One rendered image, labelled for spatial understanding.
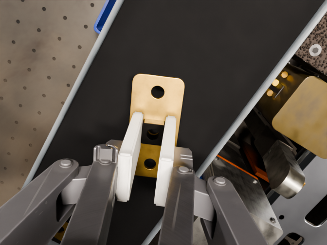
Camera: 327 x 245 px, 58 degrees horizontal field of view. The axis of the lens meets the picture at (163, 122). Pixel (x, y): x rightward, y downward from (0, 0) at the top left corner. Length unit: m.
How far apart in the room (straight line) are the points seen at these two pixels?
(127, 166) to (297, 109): 0.25
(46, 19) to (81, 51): 0.10
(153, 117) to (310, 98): 0.20
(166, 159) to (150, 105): 0.07
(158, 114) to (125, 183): 0.08
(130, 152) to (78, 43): 0.60
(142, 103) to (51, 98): 0.59
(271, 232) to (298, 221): 0.16
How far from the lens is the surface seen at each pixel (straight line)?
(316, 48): 0.33
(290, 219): 0.55
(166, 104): 0.22
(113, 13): 0.24
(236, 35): 0.25
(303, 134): 0.38
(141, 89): 0.22
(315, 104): 0.37
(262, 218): 0.39
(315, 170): 0.51
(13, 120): 0.87
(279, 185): 0.37
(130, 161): 0.16
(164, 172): 0.16
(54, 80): 0.78
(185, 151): 0.18
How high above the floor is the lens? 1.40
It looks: 69 degrees down
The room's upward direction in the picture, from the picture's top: 173 degrees counter-clockwise
